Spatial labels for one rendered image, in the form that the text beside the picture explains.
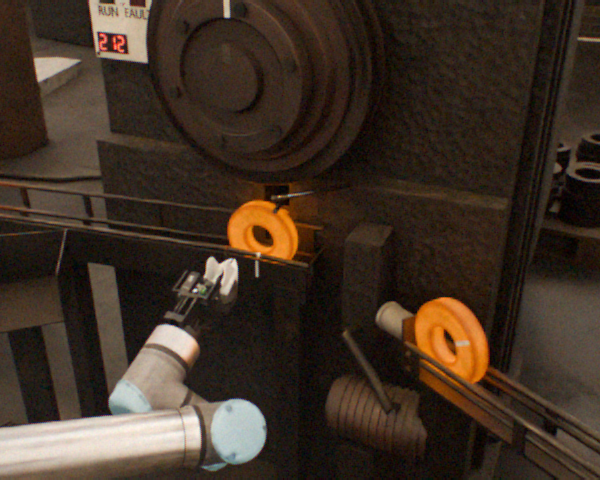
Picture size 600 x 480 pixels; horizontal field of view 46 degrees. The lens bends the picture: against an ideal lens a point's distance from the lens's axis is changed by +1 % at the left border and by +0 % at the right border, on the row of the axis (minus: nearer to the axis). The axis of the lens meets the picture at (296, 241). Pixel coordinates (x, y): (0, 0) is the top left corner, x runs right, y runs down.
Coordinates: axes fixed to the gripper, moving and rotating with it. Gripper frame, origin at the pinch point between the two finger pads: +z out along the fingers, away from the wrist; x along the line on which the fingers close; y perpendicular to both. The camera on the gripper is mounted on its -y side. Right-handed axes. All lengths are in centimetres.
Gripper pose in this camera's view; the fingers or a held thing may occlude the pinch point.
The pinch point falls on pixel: (231, 267)
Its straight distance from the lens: 137.9
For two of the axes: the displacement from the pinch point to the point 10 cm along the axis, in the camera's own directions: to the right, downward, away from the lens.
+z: 3.8, -6.8, 6.2
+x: -9.1, -1.9, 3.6
